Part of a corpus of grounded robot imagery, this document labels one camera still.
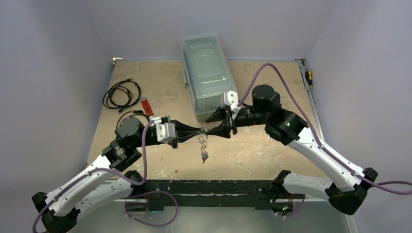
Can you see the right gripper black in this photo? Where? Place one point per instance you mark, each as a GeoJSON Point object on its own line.
{"type": "Point", "coordinates": [230, 120]}

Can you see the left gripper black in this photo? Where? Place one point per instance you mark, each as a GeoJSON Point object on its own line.
{"type": "Point", "coordinates": [183, 132]}

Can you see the metal key organizer plate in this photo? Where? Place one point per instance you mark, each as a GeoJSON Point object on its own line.
{"type": "Point", "coordinates": [204, 153]}

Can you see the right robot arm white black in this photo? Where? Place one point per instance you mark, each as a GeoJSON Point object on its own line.
{"type": "Point", "coordinates": [345, 184]}

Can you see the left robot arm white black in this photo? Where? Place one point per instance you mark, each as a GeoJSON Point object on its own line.
{"type": "Point", "coordinates": [121, 167]}

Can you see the clear plastic storage box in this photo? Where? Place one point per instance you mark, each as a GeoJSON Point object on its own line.
{"type": "Point", "coordinates": [206, 73]}

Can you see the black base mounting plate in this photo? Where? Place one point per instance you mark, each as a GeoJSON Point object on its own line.
{"type": "Point", "coordinates": [257, 194]}

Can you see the yellow black screwdriver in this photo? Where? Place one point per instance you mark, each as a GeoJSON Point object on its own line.
{"type": "Point", "coordinates": [309, 79]}

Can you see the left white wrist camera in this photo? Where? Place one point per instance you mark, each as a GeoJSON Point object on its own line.
{"type": "Point", "coordinates": [165, 129]}

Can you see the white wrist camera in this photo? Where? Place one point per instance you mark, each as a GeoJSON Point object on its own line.
{"type": "Point", "coordinates": [165, 129]}
{"type": "Point", "coordinates": [230, 99]}

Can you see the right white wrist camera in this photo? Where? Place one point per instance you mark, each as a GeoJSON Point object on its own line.
{"type": "Point", "coordinates": [230, 99]}

